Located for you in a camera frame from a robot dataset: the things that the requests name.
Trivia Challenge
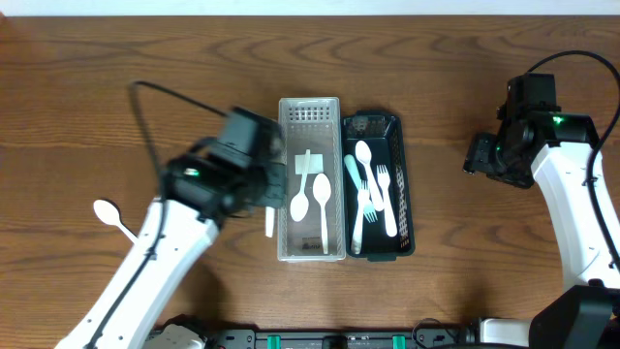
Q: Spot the white spoon handle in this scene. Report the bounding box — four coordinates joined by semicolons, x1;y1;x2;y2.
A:
290;149;311;222

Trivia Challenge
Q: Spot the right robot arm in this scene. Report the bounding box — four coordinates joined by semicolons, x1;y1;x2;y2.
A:
463;73;619;348

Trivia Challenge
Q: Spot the white spoon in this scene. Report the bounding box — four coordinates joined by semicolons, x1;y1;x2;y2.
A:
93;199;138;243
265;206;275;238
355;141;385;211
313;174;331;254

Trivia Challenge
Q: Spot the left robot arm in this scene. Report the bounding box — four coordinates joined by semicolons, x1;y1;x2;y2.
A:
58;154;287;349

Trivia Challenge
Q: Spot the pale blue plastic fork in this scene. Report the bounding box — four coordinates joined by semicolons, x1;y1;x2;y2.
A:
344;154;377;223

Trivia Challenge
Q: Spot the black plastic basket tray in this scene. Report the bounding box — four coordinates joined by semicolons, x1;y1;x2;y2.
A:
341;111;416;262

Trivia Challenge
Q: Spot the white fork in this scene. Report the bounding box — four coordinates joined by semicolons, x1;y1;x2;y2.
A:
351;180;370;255
377;165;397;238

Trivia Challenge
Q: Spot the white label sticker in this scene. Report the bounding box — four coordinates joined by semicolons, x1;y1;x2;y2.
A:
294;153;324;175

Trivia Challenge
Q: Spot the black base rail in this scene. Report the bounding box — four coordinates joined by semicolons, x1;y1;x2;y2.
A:
144;314;481;349

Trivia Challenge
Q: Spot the clear plastic basket tray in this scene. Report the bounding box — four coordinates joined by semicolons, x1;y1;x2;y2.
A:
278;97;346;263

